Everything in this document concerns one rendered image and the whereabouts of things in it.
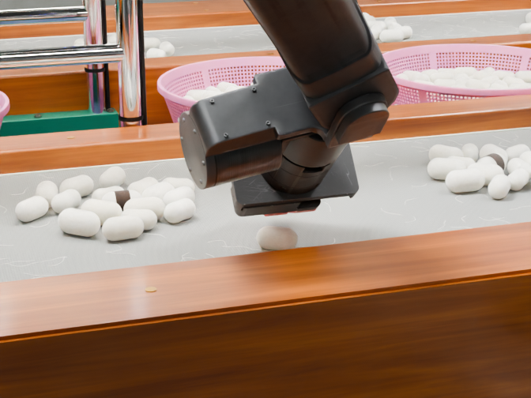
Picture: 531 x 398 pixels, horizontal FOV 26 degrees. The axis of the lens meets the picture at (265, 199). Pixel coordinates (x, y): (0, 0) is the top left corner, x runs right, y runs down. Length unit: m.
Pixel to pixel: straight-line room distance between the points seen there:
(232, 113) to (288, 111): 0.04
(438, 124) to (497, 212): 0.25
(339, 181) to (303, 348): 0.17
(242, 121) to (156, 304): 0.14
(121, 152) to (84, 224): 0.21
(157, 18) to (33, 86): 0.43
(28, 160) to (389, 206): 0.36
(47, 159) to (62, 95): 0.33
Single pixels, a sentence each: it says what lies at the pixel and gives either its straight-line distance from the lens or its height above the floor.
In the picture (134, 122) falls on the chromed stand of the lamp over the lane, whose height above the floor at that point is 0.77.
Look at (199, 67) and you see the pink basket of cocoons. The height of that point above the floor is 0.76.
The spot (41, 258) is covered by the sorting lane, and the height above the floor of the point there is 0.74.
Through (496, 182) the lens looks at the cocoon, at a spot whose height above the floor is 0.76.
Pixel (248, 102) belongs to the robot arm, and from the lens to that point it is 0.79.
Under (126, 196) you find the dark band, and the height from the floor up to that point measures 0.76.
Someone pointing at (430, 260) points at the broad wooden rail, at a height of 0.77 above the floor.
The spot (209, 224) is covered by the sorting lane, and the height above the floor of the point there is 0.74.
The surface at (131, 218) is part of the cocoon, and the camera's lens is 0.97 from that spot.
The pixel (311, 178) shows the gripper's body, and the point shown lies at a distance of 0.88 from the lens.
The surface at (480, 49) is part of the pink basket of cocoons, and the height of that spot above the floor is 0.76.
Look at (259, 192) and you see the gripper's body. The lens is 0.90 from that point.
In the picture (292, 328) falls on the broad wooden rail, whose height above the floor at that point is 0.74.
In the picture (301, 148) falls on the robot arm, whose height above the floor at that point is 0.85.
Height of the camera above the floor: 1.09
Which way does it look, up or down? 19 degrees down
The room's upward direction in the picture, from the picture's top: straight up
